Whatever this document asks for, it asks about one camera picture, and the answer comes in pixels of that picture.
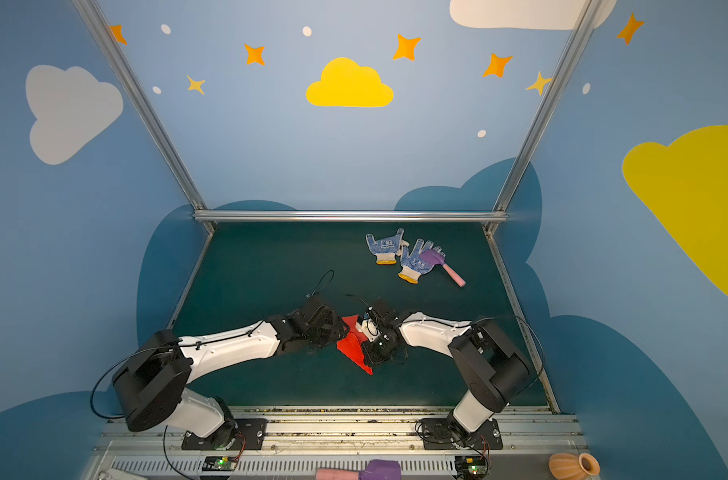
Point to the left blue dotted work glove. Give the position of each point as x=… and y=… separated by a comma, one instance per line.
x=387, y=250

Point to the blue dotted work glove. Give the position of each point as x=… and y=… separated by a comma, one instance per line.
x=413, y=265
x=387, y=250

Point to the right green circuit board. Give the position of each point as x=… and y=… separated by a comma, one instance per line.
x=471, y=467

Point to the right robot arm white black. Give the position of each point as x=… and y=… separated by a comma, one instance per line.
x=493, y=368

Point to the aluminium frame post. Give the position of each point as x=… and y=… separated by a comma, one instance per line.
x=94, y=19
x=571, y=55

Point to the purple pink brush on table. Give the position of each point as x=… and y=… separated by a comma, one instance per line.
x=435, y=257

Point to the left aluminium frame post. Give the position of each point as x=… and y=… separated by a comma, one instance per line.
x=94, y=19

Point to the red square paper sheet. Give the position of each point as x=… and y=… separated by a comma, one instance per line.
x=351, y=344

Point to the left green circuit board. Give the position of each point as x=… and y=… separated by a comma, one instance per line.
x=220, y=463

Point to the front aluminium rail base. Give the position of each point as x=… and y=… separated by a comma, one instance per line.
x=300, y=440

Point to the right blue dotted work glove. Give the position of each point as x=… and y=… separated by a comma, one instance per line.
x=413, y=265

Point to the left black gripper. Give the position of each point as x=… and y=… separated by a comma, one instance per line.
x=331, y=324

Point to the right aluminium frame post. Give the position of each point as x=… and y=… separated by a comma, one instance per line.
x=571, y=55

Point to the green circuit board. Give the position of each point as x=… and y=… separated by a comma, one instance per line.
x=220, y=463
x=471, y=467

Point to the terracotta ribbed vase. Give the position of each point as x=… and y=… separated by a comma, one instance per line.
x=566, y=466

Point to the rear aluminium frame bar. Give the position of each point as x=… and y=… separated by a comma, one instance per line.
x=347, y=216

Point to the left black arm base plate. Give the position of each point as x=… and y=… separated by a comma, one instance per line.
x=232, y=435

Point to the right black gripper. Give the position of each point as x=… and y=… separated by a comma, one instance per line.
x=376, y=343

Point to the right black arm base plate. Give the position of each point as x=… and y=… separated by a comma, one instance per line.
x=441, y=434

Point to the pink purple brush front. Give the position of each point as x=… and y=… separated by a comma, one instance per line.
x=375, y=470

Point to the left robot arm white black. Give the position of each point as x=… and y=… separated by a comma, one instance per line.
x=152, y=384

